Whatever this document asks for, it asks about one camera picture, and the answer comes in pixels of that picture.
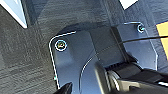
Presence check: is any yellow flat sign black print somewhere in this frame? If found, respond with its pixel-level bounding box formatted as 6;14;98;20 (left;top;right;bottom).
155;22;168;58

